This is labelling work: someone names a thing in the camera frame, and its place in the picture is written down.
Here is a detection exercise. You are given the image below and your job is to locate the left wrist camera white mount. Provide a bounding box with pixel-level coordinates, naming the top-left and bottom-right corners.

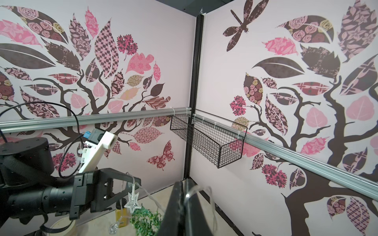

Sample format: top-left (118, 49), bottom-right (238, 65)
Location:
top-left (79, 128), bottom-right (118, 174)

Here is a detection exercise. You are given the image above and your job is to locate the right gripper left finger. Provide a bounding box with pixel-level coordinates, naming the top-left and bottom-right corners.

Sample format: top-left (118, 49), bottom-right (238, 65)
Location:
top-left (156, 182), bottom-right (185, 236)

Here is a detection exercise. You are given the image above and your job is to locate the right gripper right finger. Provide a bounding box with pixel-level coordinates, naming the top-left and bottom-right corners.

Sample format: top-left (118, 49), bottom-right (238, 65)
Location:
top-left (184, 179), bottom-right (213, 236)

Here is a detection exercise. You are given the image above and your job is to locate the black wire basket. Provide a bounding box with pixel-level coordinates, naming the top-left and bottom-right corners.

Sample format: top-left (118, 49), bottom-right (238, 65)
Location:
top-left (170, 110), bottom-right (248, 174)

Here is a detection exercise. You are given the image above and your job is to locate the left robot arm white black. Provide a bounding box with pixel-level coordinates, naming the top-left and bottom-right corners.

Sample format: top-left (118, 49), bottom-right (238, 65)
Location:
top-left (1, 138), bottom-right (141, 225)

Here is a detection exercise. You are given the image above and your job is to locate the yellow jar with black lid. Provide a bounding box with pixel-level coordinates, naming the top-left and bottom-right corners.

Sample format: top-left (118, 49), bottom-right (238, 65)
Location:
top-left (115, 198), bottom-right (130, 228)

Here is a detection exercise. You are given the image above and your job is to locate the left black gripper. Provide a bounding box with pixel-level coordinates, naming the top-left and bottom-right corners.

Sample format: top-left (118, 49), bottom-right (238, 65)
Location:
top-left (69, 168), bottom-right (141, 220)

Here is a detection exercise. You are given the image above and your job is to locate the small green christmas tree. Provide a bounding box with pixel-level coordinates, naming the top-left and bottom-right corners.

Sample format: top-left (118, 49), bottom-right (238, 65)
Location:
top-left (130, 207), bottom-right (162, 236)

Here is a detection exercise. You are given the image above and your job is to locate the beige round lid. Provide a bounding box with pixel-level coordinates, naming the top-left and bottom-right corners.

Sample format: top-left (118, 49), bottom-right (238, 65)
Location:
top-left (46, 217), bottom-right (77, 236)

